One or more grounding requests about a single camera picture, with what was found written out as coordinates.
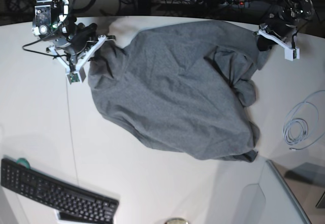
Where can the green tape roll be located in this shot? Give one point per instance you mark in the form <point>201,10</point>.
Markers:
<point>23,162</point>

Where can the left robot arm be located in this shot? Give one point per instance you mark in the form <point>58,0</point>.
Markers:
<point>300,9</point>

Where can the round metal tin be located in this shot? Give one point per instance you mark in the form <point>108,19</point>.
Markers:
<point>176,220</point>

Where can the black keyboard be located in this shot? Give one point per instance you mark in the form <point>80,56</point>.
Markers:
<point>80,204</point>

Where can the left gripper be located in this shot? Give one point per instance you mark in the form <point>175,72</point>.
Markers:
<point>279,26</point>

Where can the black power strip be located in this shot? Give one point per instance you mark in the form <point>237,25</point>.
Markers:
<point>224,3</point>

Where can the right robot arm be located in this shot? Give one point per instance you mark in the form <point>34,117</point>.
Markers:
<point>54,21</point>

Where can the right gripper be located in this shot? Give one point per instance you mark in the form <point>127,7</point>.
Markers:
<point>78,39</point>

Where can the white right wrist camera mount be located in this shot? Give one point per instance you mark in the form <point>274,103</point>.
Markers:
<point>74,69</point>

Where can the grey t-shirt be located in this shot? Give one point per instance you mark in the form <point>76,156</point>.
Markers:
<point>183,88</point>

